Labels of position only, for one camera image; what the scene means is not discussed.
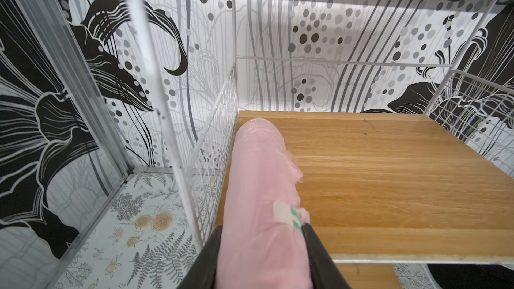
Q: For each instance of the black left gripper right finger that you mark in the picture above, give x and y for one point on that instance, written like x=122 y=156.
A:
x=324 y=272

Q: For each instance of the black cap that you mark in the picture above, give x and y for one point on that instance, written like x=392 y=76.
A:
x=471 y=276

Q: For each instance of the white wire wooden shelf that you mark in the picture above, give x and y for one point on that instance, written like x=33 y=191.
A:
x=399 y=113

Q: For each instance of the pink trash bag roll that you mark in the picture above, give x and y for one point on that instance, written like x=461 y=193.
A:
x=262 y=245

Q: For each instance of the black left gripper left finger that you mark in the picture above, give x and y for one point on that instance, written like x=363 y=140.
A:
x=202 y=274

